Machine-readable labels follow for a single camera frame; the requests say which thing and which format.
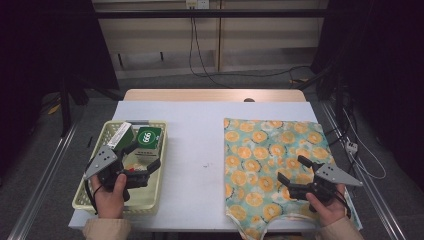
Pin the metal floor rail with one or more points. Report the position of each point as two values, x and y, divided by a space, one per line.
40 185
380 206

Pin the person's left hand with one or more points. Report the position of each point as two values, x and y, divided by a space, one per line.
108 203

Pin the orange fruit print cloth bag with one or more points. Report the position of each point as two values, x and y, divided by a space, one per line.
253 150

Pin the white wall outlet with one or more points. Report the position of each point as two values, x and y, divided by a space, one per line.
196 4

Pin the person's right hand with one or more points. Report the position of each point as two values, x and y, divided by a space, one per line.
330 211

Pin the red and white packet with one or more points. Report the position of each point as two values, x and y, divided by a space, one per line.
131 169

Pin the yellow floor tape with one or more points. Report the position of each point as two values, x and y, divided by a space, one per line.
300 80
55 109

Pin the black metal stand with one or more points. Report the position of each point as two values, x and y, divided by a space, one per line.
338 100
65 110

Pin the wooden table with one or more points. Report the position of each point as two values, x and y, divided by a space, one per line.
186 95

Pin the black curtain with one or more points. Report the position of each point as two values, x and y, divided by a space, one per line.
33 50
383 50

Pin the long green and white box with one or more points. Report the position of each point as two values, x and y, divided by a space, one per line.
125 136

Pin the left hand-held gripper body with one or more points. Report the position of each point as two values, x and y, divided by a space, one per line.
106 160

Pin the black horizontal bar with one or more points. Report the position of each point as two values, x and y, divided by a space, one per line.
150 14

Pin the pale yellow plastic basket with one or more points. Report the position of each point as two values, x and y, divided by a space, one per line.
150 200

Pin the green box with white circle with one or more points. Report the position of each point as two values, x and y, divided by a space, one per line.
148 138

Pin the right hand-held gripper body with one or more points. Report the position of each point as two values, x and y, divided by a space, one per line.
333 175

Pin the white power strip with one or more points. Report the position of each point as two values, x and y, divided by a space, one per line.
352 146

